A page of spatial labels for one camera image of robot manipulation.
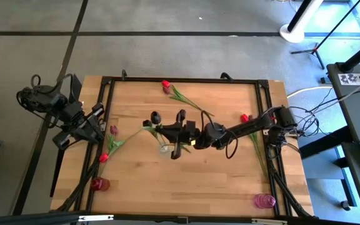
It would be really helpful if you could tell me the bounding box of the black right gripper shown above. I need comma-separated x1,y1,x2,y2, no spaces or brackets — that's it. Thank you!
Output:
159,109,200,161

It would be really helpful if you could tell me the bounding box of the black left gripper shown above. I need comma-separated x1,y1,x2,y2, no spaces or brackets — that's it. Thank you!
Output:
52,102,106,150

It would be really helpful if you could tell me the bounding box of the dark red artificial tulip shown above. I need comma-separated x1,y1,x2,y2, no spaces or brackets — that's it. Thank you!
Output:
100,125,120,176
162,86,199,110

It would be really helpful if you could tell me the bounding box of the green stem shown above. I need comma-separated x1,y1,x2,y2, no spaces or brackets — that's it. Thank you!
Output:
142,119,167,149

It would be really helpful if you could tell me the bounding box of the clear ribbed glass vase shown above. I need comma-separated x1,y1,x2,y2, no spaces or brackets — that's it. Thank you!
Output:
158,142,172,156

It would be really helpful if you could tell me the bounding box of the red glass vase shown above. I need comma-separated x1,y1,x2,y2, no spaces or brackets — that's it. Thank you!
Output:
89,176,111,192

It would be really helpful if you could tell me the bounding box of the pink glass vase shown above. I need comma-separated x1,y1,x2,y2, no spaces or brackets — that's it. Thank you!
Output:
252,193,276,209

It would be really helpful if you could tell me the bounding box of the bright red artificial tulip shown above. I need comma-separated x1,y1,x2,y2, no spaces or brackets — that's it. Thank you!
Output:
240,113,269,181
98,127,145,163
161,80,215,117

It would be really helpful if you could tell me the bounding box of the black side panel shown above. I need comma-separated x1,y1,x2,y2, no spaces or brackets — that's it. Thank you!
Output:
49,74,83,198

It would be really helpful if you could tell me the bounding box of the black desk leg bar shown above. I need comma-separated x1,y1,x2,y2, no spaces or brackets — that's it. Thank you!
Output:
298,125,353,159

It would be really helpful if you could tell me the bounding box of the black tripod stand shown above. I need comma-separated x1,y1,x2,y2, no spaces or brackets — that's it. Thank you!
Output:
289,0,360,70

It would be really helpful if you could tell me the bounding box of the black leaning pole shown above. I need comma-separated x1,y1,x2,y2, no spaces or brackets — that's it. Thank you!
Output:
286,0,314,34

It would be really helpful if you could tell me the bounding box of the white marker label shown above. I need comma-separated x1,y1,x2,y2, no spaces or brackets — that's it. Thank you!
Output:
337,72,360,86

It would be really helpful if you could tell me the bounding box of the black aluminium table frame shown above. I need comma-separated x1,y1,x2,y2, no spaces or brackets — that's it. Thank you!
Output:
50,74,315,219

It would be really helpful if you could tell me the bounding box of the silver metal bracket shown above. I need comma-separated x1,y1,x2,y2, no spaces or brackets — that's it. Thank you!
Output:
78,214,114,223
251,217,289,225

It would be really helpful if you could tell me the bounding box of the black camera rig beam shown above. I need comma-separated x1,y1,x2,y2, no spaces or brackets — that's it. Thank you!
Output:
0,211,360,225

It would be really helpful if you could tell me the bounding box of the white floor cable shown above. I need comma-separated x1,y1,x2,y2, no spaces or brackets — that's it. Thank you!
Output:
286,86,333,99

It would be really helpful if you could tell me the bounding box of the black floor cable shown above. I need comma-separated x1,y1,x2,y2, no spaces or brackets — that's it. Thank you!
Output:
289,93,343,132

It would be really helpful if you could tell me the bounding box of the white pedestal stand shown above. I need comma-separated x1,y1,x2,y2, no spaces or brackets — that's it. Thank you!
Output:
279,0,324,44

